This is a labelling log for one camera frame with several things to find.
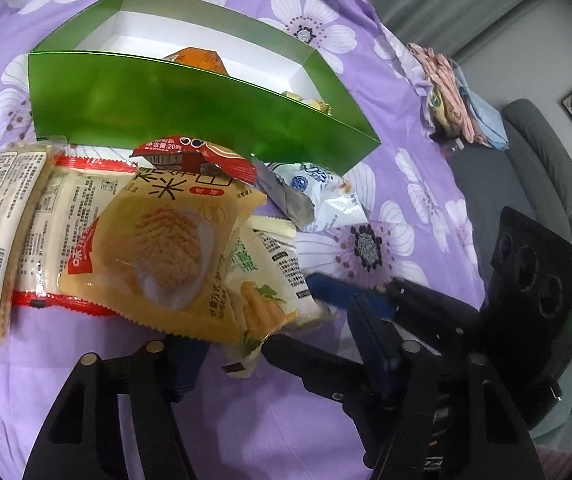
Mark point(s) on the white snack packet red edges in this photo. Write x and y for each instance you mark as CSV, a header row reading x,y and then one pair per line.
x,y
66,210

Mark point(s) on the yellow rice cracker packet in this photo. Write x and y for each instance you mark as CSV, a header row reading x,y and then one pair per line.
x,y
166,250

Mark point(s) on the white and blue snack packet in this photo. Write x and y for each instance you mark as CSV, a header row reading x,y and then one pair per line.
x,y
326,195

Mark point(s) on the yellow folded cloth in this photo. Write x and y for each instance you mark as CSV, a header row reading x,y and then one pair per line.
x,y
441,107

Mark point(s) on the white and green snack packet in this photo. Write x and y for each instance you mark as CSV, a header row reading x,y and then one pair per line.
x,y
266,285

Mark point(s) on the small gold snack packet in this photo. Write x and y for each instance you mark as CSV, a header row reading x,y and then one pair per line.
x,y
322,107
298,97

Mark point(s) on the green cardboard box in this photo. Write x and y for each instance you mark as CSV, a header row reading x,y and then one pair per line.
x,y
166,105

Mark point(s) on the light blue folded cloth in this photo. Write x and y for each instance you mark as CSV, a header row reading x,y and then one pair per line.
x,y
486,115

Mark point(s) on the pile of folded clothes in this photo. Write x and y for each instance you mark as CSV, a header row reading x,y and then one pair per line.
x,y
441,70

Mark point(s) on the beige cracker packet with barcode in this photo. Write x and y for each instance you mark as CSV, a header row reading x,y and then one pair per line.
x,y
1,220

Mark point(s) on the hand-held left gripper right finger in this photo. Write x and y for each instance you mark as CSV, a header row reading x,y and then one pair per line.
x,y
373,340

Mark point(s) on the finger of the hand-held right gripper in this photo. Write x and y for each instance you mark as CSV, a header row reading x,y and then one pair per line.
x,y
336,287
311,365

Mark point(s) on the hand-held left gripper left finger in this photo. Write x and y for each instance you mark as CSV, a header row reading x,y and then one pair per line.
x,y
186,367

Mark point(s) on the grey sofa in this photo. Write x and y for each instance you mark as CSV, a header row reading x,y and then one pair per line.
x,y
536,170

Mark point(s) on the purple floral cloth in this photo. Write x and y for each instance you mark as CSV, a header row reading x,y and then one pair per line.
x,y
276,430

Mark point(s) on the orange snack packet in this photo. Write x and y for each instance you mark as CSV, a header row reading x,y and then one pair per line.
x,y
201,57

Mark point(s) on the small red snack packet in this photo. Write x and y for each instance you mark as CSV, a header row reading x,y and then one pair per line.
x,y
181,152

